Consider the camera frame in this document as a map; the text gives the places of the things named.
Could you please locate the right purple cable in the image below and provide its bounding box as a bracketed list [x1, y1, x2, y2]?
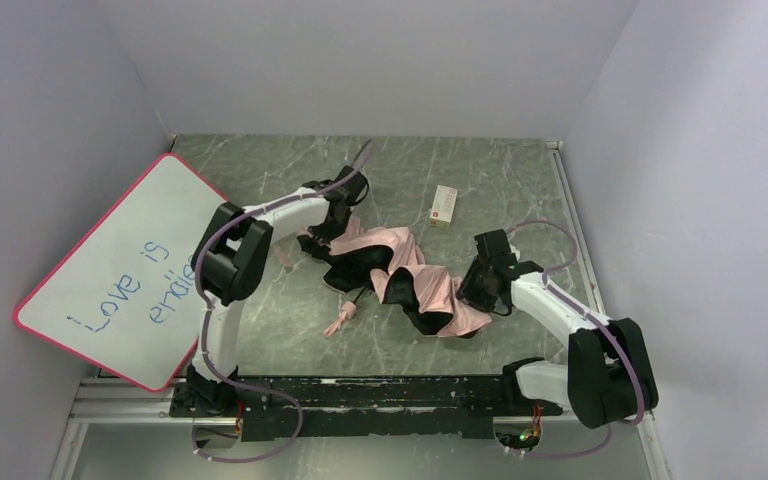
[499, 219, 648, 460]

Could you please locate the pink and black umbrella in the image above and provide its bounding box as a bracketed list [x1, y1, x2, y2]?
[296, 218, 492, 338]

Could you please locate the small white cardboard box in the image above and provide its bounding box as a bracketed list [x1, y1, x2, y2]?
[428, 185, 458, 229]

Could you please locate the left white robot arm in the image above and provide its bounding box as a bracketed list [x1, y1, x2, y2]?
[186, 166, 369, 415]

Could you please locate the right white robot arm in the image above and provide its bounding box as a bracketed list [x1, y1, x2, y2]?
[457, 229, 659, 429]

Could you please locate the red framed whiteboard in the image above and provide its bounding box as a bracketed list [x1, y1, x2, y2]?
[13, 154, 225, 392]

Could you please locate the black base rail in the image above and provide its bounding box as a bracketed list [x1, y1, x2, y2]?
[168, 374, 563, 442]

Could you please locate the aluminium frame rail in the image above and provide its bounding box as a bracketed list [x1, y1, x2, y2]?
[49, 377, 654, 480]

